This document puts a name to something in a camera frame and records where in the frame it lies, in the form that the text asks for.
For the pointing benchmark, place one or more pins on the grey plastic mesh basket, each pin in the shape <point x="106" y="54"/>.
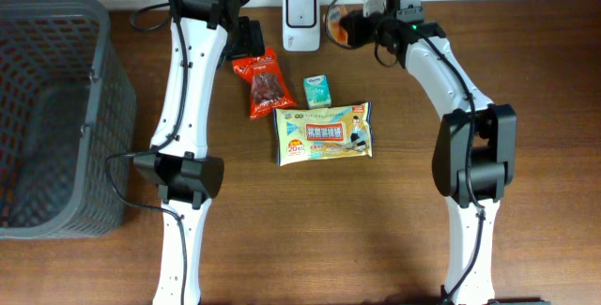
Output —
<point x="67" y="117"/>

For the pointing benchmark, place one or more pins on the white barcode scanner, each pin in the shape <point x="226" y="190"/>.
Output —
<point x="301" y="25"/>

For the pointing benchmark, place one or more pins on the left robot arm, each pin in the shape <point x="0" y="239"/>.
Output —
<point x="204" y="34"/>

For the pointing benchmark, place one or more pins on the red snack bag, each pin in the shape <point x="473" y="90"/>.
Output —
<point x="268" y="87"/>

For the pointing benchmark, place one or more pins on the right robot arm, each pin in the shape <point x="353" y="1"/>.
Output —
<point x="475" y="152"/>

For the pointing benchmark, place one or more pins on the orange tissue pack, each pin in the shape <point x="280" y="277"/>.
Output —
<point x="334" y="17"/>

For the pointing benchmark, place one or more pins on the teal tissue pack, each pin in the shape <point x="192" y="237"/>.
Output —
<point x="317" y="92"/>

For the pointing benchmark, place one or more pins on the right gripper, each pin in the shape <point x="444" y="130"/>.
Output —
<point x="356" y="28"/>

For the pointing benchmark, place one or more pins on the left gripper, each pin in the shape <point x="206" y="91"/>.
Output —
<point x="253" y="39"/>

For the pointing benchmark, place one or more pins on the yellow wet wipes pack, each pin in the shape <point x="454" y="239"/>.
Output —
<point x="323" y="133"/>

